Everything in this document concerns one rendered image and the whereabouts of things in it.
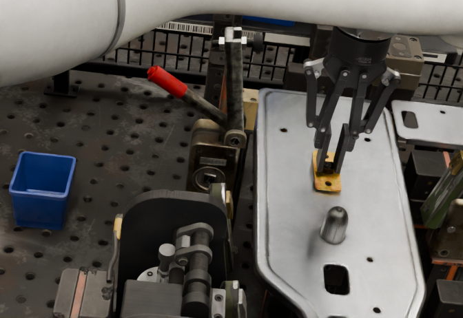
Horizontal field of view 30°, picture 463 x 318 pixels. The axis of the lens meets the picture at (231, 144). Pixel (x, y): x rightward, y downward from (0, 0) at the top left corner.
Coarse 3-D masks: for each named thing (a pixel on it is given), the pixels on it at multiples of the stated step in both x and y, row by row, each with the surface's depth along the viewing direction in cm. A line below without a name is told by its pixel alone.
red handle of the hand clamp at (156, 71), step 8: (152, 72) 114; (160, 72) 114; (152, 80) 114; (160, 80) 114; (168, 80) 114; (176, 80) 115; (168, 88) 115; (176, 88) 115; (184, 88) 115; (176, 96) 116; (184, 96) 116; (192, 96) 116; (192, 104) 117; (200, 104) 117; (208, 104) 118; (200, 112) 118; (208, 112) 118; (216, 112) 118; (216, 120) 118; (224, 120) 118; (224, 128) 119
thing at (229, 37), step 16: (240, 32) 112; (256, 32) 111; (224, 48) 111; (240, 48) 110; (256, 48) 110; (240, 64) 111; (240, 80) 113; (240, 96) 114; (240, 112) 116; (240, 128) 118
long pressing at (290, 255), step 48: (288, 96) 138; (288, 144) 129; (336, 144) 131; (384, 144) 132; (288, 192) 121; (336, 192) 122; (384, 192) 123; (288, 240) 113; (384, 240) 116; (288, 288) 107; (384, 288) 109
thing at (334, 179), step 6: (330, 156) 127; (330, 162) 124; (324, 168) 123; (330, 168) 124; (318, 174) 124; (324, 174) 124; (330, 174) 124; (336, 174) 124; (318, 180) 122; (324, 180) 123; (330, 180) 123; (336, 180) 123; (318, 186) 122; (324, 186) 122; (330, 186) 122; (336, 186) 122
